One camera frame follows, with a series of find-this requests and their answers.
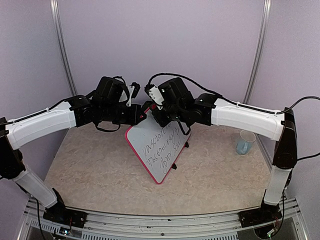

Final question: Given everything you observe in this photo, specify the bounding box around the front aluminium rail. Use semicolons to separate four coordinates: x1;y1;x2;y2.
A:
17;198;308;240

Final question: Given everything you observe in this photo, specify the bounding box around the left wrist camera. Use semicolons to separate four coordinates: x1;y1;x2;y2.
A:
119;82;141;107

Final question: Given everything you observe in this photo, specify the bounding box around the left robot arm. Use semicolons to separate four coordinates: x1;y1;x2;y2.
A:
0;76;147;223

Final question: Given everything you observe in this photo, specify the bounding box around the left aluminium frame post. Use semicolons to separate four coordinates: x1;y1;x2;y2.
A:
50;0;78;96

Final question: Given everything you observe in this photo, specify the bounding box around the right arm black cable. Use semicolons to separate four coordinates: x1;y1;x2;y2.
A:
145;72;320;161

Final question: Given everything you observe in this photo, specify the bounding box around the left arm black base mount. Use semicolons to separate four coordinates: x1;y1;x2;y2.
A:
43;188;87;229

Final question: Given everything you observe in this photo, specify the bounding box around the light blue mug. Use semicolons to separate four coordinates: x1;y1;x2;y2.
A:
235;130;256;156

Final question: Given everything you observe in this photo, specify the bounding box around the right aluminium frame post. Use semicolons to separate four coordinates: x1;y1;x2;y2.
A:
243;0;272;104

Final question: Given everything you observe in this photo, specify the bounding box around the pink framed whiteboard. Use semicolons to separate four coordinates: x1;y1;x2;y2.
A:
125;108;191;184

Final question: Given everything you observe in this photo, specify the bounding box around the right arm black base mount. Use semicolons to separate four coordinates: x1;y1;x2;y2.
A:
238;200;282;228

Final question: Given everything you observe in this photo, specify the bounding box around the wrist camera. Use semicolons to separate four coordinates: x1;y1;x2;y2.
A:
119;82;141;107
145;84;165;110

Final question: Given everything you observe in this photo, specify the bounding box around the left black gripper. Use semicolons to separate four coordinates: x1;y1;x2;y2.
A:
100;102;147;126

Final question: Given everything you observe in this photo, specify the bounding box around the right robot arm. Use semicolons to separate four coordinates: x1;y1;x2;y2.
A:
145;77;298;222

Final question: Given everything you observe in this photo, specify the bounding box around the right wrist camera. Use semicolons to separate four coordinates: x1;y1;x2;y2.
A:
145;84;165;110

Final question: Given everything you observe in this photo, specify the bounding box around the aluminium frame post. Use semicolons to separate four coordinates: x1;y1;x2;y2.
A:
243;0;272;104
50;0;78;96

